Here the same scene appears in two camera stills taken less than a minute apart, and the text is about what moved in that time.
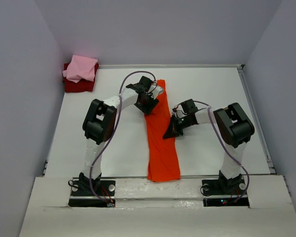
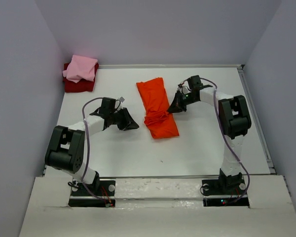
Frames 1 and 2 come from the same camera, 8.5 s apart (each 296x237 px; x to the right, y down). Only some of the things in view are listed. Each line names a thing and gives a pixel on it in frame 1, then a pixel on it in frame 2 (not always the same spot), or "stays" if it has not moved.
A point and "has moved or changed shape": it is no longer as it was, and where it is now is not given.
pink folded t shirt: x=80 y=68 stays
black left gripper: x=147 y=109 → x=128 y=123
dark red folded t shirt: x=82 y=86 stays
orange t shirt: x=163 y=162 has moved or changed shape
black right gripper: x=173 y=131 → x=176 y=106
